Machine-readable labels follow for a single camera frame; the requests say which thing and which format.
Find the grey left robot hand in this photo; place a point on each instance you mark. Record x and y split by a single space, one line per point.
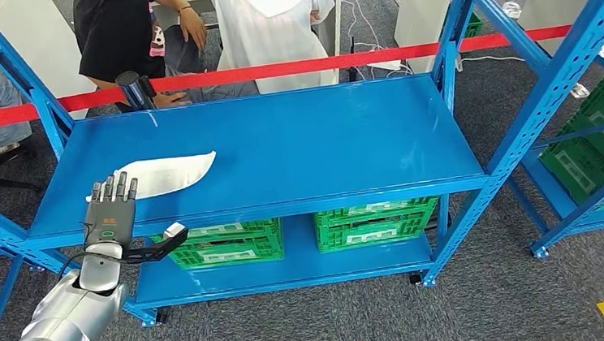
109 222

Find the white curved plastic part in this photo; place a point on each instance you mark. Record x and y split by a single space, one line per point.
173 174

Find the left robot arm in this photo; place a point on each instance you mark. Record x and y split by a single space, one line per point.
71 317

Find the red barrier belt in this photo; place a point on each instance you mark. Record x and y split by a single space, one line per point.
294 68

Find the white power strip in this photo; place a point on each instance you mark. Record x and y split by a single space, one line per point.
385 66

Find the clear plastic cup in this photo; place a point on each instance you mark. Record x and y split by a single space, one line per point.
511 10

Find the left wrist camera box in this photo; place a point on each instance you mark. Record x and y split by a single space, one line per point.
175 231

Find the chrome stanchion post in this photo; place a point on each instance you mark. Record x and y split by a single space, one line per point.
134 91

